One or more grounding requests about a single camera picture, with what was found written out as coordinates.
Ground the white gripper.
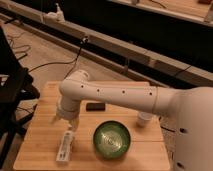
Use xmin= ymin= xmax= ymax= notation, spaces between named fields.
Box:
xmin=56 ymin=99 xmax=80 ymax=132

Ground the white tube bottle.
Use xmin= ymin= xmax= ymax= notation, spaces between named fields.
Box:
xmin=56 ymin=130 xmax=74 ymax=162

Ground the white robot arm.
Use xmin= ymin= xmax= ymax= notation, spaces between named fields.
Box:
xmin=56 ymin=70 xmax=213 ymax=171

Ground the green ceramic bowl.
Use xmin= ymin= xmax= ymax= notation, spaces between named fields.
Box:
xmin=93 ymin=120 xmax=131 ymax=160

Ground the black rectangular block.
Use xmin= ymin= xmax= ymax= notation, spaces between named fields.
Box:
xmin=86 ymin=103 xmax=105 ymax=111

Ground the translucent plastic cup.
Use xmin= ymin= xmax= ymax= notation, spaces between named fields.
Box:
xmin=137 ymin=112 xmax=153 ymax=127

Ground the black office chair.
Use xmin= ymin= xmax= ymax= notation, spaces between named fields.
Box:
xmin=0 ymin=26 xmax=40 ymax=169

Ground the black cable on floor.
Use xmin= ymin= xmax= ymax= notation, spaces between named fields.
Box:
xmin=27 ymin=36 xmax=90 ymax=82

